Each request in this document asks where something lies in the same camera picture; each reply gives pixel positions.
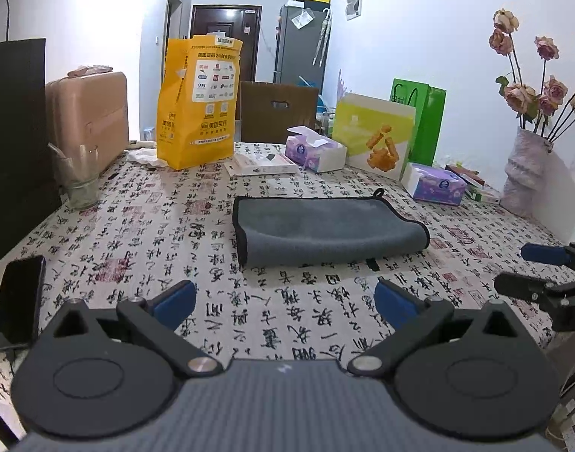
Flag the black paper shopping bag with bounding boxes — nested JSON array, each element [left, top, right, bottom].
[[0, 34, 61, 259]]

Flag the yellow-green snack paper bag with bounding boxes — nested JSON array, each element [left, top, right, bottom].
[[332, 93, 416, 182]]

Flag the textured white vase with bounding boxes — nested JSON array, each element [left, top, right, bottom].
[[500, 128, 553, 217]]

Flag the grey refrigerator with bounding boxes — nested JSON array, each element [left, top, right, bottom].
[[273, 0, 330, 92]]

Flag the open white tissue box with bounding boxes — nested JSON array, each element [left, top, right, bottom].
[[286, 125, 348, 174]]

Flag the black smartphone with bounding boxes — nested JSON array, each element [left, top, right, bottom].
[[0, 255, 45, 352]]

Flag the green paper gift bag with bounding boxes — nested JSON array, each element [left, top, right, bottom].
[[390, 79, 447, 166]]

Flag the dark brown entrance door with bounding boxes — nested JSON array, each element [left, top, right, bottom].
[[190, 5, 262, 82]]

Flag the grey microfibre towel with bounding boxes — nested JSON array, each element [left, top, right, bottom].
[[232, 188, 431, 268]]

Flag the flat white product box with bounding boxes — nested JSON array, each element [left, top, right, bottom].
[[223, 153, 300, 177]]

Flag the clear drinking glass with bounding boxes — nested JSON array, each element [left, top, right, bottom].
[[47, 143, 99, 211]]

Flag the beige hard suitcase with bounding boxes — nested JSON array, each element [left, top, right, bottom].
[[45, 72, 129, 171]]

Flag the purple tissue pack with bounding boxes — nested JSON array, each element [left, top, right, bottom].
[[401, 162, 467, 206]]

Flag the yellow paper delivery bag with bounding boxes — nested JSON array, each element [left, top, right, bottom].
[[156, 35, 243, 170]]

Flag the brown cardboard box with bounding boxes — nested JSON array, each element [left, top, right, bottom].
[[240, 82, 318, 144]]

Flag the wall picture frame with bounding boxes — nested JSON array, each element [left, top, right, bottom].
[[345, 0, 362, 20]]

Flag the dried pink roses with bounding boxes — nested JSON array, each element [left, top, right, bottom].
[[488, 8, 575, 143]]

